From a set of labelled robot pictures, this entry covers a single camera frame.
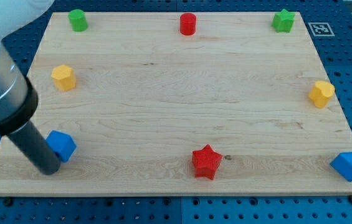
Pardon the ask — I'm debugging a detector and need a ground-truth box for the black and white fiducial tag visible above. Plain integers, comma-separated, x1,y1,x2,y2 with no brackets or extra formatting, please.
308,22,335,37

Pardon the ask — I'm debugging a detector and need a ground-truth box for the green cylinder block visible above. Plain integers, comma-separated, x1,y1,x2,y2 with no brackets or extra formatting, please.
68,9,88,32

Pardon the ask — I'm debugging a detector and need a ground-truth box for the blue cube block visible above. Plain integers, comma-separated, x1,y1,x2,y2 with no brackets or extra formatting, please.
46,130,77,162

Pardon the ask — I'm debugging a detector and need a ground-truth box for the yellow hexagon block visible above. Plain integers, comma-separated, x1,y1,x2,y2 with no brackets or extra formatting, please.
51,65,77,91

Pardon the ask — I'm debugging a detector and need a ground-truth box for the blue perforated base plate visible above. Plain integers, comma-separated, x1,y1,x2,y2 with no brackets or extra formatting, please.
0,0,352,223

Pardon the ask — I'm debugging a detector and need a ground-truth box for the green star block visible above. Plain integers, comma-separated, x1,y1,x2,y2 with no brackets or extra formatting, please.
272,9,295,33

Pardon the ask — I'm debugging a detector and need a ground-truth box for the blue pentagon block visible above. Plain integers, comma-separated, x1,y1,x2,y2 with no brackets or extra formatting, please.
330,152,352,182

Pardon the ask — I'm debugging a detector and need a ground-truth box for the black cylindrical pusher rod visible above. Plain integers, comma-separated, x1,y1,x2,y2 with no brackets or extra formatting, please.
7,121,61,175

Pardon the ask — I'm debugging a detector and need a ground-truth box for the red cylinder block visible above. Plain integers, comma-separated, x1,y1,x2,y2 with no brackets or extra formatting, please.
179,12,197,35

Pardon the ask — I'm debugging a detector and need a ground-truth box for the yellow heart block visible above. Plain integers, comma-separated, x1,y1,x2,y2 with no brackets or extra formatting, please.
308,80,335,108

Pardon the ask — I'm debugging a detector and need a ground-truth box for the red star block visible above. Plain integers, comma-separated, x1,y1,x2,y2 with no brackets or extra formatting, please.
191,144,222,180

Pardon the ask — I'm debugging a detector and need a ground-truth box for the wooden board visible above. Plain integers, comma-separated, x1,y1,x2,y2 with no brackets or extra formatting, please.
0,12,352,197

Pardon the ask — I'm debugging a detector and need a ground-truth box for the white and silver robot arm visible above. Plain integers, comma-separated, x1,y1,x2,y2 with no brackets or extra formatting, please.
0,0,60,175

